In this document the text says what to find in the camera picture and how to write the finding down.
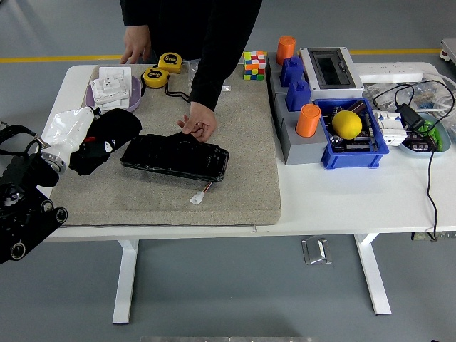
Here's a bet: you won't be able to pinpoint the person's right hand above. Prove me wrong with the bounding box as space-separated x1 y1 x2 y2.
120 25 152 66

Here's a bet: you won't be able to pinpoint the person's left hand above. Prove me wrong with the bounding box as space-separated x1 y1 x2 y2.
177 101 219 144

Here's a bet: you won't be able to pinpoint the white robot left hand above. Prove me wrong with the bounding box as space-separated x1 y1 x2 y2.
41 105 103 158

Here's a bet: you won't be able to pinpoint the yellow tape measure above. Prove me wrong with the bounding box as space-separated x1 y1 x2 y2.
142 67 171 89
157 52 185 75

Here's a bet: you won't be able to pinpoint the grey-brown mat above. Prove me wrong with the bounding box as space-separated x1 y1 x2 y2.
49 63 283 228

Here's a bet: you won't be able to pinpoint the flat white cover plate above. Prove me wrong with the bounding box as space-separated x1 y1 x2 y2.
94 95 131 110

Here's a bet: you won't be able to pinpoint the person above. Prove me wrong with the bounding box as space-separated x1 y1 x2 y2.
119 0 264 112

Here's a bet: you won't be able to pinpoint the purple oval tray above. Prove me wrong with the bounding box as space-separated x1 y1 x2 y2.
85 75 144 115

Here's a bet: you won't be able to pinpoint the colourful puzzle cube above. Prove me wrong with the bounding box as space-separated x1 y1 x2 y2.
243 50 268 81

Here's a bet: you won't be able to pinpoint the blue plastic block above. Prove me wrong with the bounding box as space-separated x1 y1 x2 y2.
286 80 313 113
279 56 306 88

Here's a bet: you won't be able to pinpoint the grey peg holder base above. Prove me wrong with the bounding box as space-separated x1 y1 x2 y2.
266 51 334 166

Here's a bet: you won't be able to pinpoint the orange cylinder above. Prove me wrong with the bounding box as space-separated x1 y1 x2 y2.
276 36 297 66
295 103 323 138

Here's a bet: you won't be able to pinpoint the yellow ball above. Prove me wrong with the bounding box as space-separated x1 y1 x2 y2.
331 110 363 140

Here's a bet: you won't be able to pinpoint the blue plastic bin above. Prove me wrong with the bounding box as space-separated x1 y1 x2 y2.
313 98 390 170

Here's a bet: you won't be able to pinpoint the dark electronic module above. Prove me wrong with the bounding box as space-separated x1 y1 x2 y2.
342 114 380 153

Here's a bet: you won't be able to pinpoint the white table leg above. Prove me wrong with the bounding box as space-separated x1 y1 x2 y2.
112 239 140 325
353 233 393 316

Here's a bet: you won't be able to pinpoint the silver floor box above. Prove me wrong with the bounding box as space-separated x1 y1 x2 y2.
301 237 333 266

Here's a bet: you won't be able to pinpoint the clear bag of parts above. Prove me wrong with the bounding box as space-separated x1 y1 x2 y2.
363 82 456 119

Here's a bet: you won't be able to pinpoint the white circuit breaker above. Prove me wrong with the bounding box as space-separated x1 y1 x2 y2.
373 109 409 147

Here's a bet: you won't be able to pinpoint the white power strip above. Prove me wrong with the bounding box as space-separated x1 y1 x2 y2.
351 62 425 85

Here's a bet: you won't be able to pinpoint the black power adapter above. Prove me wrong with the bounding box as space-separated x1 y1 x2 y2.
395 103 427 131

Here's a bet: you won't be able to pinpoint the dark relay modules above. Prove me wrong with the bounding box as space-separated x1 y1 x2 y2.
404 131 437 154

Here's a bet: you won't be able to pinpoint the green terminal blocks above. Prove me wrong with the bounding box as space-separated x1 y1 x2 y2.
416 120 445 152

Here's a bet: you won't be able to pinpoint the light blue dish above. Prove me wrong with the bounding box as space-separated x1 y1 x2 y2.
398 113 452 158

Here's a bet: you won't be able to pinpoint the white equipment base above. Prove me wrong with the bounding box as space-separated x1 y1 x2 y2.
440 38 456 67

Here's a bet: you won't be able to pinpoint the large white wall plate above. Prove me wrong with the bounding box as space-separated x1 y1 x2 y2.
98 66 133 94

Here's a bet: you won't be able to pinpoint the black tape measure strap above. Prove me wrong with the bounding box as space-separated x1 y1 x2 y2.
164 83 192 105

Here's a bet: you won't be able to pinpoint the white switch module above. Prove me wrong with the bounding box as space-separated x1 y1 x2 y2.
89 77 130 105

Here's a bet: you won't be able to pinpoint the wire with white connector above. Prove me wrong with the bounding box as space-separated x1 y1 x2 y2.
190 180 214 206

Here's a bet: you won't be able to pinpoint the grey electrical enclosure box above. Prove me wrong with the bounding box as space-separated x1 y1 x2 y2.
299 46 365 101

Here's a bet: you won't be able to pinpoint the black adapter cable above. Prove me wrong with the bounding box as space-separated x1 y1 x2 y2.
372 80 456 243

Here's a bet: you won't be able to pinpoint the white power cable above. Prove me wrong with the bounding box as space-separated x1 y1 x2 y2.
422 71 456 115

